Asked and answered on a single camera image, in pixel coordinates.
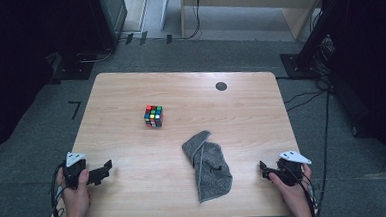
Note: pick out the grey towel cloth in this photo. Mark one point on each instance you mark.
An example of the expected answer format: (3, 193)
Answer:
(210, 167)

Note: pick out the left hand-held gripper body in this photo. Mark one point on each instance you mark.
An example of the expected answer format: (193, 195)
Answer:
(74, 171)

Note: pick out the black tape strip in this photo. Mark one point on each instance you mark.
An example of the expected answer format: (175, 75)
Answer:
(143, 38)
(129, 38)
(169, 39)

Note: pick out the colourful puzzle cube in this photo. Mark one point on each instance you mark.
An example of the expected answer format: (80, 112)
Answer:
(153, 116)

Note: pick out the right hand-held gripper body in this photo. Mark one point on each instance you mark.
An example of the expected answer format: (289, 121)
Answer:
(292, 170)

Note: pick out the person's right hand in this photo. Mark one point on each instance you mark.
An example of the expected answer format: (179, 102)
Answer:
(297, 198)

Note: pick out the black metal stand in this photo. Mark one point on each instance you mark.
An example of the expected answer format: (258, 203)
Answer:
(314, 38)

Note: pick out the black round table grommet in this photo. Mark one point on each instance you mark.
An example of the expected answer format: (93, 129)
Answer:
(221, 86)

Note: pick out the dark cabinet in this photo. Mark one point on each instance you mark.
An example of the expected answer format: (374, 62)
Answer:
(109, 16)

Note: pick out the person's left hand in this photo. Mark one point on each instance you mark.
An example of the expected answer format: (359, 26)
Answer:
(74, 203)

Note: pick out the black curtain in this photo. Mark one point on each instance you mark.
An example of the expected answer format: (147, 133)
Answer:
(375, 62)
(18, 64)

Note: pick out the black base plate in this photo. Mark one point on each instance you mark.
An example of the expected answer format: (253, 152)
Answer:
(74, 69)

